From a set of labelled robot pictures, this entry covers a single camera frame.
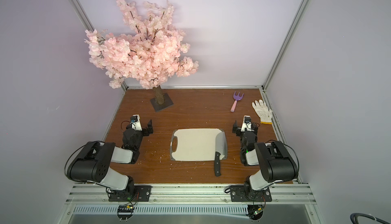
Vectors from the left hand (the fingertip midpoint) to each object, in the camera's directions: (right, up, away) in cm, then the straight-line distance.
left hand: (143, 119), depth 91 cm
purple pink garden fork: (+62, +14, +22) cm, 68 cm away
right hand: (+64, +1, -3) cm, 64 cm away
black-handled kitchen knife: (+47, -18, -6) cm, 51 cm away
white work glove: (+80, +2, +13) cm, 81 cm away
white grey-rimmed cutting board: (+31, -15, -1) cm, 35 cm away
